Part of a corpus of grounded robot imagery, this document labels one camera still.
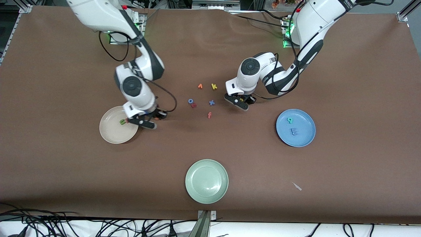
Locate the blue foam letter m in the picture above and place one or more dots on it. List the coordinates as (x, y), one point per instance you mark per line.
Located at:
(294, 132)

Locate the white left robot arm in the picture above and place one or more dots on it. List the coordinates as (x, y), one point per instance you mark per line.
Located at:
(315, 16)

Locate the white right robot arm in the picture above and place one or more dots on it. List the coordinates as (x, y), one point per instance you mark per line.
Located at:
(98, 13)

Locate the beige round plate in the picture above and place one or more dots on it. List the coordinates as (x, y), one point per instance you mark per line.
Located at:
(111, 131)

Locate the blue round plate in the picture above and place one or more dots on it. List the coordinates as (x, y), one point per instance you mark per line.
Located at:
(302, 138)

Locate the green round plate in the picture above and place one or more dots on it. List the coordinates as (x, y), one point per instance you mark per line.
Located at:
(206, 181)

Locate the brown table cover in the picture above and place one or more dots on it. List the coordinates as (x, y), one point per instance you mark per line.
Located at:
(65, 164)

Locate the small grey paper scrap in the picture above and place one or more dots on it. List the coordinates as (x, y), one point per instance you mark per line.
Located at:
(297, 187)

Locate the grey equipment box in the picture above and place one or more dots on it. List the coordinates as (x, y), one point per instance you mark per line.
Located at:
(213, 4)

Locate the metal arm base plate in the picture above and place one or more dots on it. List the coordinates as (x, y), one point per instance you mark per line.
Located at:
(285, 44)
(142, 23)

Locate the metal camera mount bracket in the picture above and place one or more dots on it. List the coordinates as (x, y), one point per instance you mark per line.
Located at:
(204, 227)

